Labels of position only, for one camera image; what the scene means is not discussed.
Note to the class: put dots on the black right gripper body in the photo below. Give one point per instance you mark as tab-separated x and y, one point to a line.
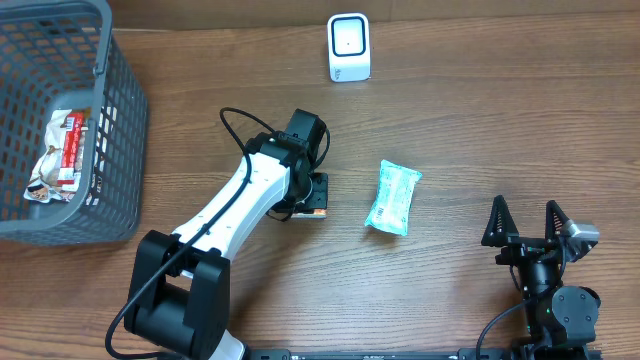
528	241

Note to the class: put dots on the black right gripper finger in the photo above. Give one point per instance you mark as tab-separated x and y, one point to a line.
501	229
554	221

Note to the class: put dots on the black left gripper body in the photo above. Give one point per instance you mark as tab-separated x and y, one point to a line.
317	192

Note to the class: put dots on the orange juice carton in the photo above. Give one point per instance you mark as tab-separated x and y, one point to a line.
313	214

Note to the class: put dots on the teal snack packet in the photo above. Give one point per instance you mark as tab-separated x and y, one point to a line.
390	210

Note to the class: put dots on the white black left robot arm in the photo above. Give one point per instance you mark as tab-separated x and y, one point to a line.
179	296

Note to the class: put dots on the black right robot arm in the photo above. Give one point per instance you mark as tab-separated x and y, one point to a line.
560	319

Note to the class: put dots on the red white snack packet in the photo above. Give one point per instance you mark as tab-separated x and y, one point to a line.
57	173

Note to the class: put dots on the grey plastic mesh basket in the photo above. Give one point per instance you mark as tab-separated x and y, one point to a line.
58	55

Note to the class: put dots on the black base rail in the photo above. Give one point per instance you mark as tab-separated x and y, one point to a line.
461	354

